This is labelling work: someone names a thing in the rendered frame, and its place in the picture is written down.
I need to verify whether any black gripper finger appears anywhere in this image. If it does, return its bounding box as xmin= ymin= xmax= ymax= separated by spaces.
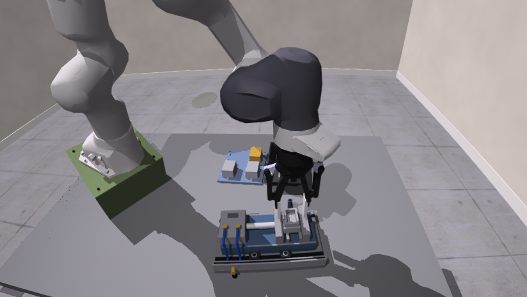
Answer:
xmin=263 ymin=163 xmax=292 ymax=219
xmin=298 ymin=161 xmax=325 ymax=218

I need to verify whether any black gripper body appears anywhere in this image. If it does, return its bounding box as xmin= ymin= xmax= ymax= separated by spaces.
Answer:
xmin=274 ymin=146 xmax=314 ymax=179

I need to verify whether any yellow-orange block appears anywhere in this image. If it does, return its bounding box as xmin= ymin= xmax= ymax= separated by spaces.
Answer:
xmin=249 ymin=147 xmax=262 ymax=163

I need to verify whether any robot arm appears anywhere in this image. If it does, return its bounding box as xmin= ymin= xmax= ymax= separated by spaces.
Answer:
xmin=47 ymin=0 xmax=341 ymax=179

